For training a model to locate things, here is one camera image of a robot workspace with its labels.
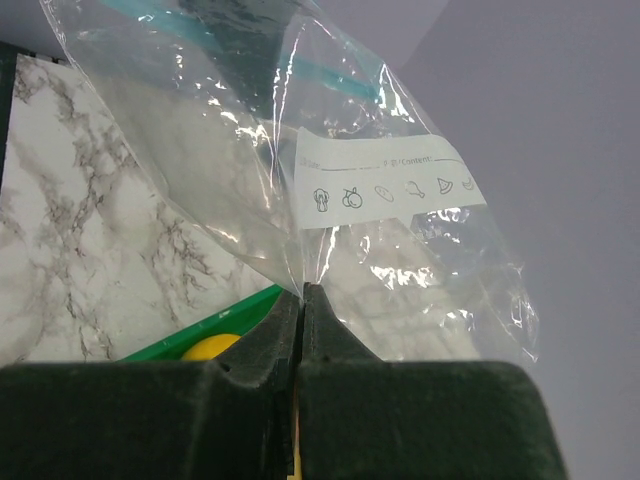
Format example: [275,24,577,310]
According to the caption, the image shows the yellow lemon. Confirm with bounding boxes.
[181,333,241,361]

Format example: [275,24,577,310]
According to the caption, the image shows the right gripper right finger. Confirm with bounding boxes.
[297,284,568,479]

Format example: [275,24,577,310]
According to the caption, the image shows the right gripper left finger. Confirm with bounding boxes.
[1,292,300,479]

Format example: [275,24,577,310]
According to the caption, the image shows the green plastic tray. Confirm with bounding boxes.
[1,44,279,364]

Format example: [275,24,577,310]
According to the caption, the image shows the clear zip top bag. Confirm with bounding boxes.
[42,1,539,364]

